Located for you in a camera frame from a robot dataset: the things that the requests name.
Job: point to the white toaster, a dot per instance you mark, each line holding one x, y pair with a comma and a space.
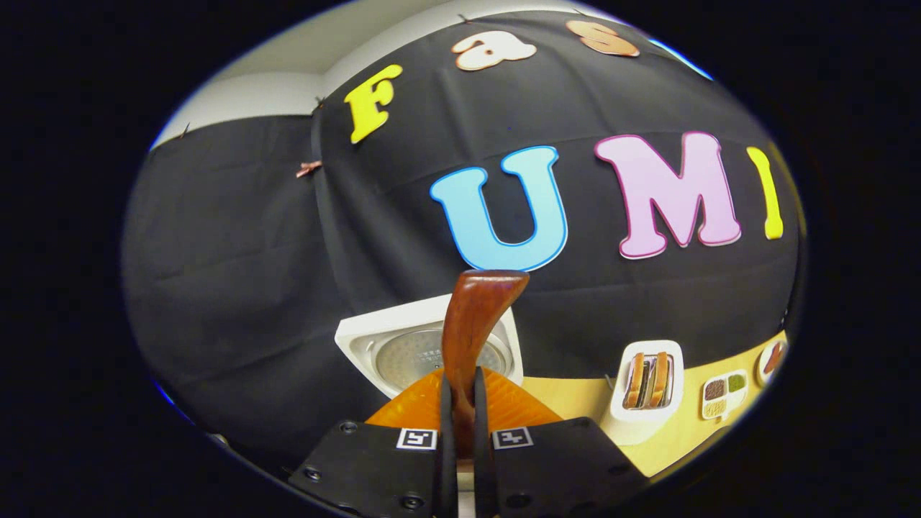
619, 424

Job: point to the white round plate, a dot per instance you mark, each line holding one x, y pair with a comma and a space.
761, 374

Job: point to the toasted bread slice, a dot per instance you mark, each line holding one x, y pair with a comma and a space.
658, 378
635, 380

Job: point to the white rice cooker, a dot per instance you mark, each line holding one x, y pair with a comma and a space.
403, 356

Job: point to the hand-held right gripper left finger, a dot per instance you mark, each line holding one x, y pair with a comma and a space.
374, 467

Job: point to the brown wooden spoon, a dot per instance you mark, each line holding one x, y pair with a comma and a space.
471, 324

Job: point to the white divided grain dish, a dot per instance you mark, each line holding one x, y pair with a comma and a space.
737, 399

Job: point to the red meat slice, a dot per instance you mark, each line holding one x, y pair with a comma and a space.
774, 358

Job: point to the pink cloth clip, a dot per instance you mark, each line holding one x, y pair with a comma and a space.
309, 169

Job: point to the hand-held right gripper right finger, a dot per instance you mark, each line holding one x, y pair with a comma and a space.
561, 467

